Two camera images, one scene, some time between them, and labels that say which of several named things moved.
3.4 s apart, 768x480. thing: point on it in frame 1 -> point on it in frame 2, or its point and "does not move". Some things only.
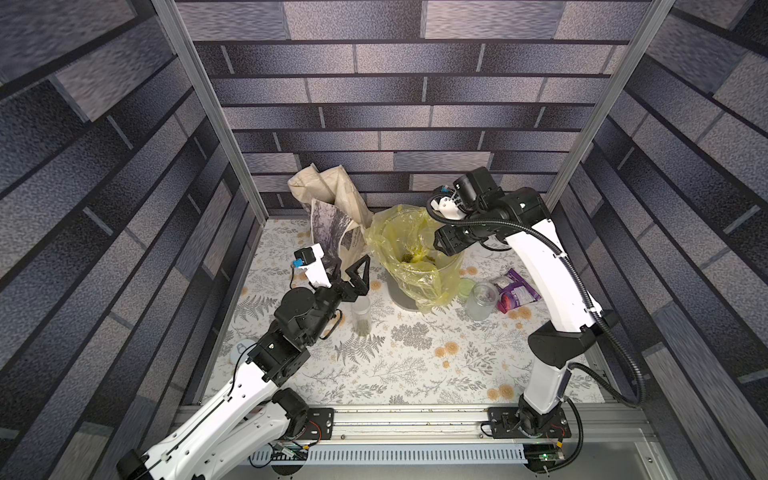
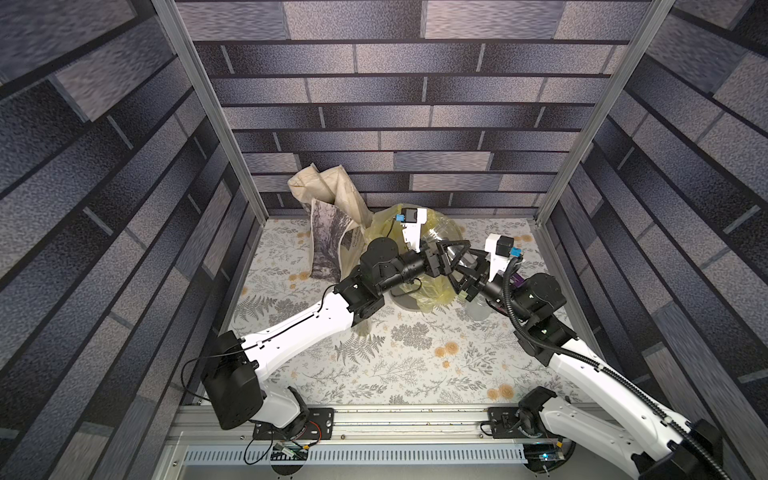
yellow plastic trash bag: [403, 238] does not move
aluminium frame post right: [610, 101] does not move
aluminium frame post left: [210, 103] does not move
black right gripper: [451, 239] -> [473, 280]
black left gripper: [357, 288] -> [440, 267]
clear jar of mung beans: [482, 300] does not move
